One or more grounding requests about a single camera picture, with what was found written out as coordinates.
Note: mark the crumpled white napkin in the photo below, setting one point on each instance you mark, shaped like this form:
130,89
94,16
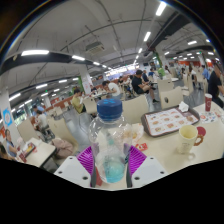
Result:
183,106

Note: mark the ceiling lights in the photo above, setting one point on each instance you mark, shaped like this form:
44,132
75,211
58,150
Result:
35,52

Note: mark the crumpled paper food wrapper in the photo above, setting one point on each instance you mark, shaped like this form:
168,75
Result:
137,133

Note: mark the clear plastic bottle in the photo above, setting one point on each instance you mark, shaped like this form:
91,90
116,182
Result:
110,143

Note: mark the cream neighbouring table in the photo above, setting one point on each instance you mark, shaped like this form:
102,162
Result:
41,154

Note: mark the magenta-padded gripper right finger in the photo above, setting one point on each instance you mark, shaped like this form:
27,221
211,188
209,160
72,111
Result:
137,158

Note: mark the dark tray with food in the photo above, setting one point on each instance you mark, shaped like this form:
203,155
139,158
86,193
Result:
26,151

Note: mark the colourful sticker leaflet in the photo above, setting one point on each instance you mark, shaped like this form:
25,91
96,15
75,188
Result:
210,117

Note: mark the ceiling air conditioner unit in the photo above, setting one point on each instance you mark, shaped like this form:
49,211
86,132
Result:
95,48

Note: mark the cream chair holding bag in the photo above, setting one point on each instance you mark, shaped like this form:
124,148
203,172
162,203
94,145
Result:
61,128

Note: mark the pink bag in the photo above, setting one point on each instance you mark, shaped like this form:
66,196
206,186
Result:
62,148

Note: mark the red sauce packet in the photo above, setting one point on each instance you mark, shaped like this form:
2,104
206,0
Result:
141,146

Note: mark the red cardboard box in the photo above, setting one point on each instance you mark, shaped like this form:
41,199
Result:
98,179

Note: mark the cream chair with oval hole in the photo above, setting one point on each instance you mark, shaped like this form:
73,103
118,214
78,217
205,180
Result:
173,98
135,108

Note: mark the brown plastic food tray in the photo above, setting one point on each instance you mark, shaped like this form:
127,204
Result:
143,123

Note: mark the red paper cup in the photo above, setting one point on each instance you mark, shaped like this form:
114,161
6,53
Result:
208,103

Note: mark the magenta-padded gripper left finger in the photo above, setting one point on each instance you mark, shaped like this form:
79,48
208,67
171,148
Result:
85,158

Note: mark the flat round red coaster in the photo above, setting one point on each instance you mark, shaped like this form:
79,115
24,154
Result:
201,130

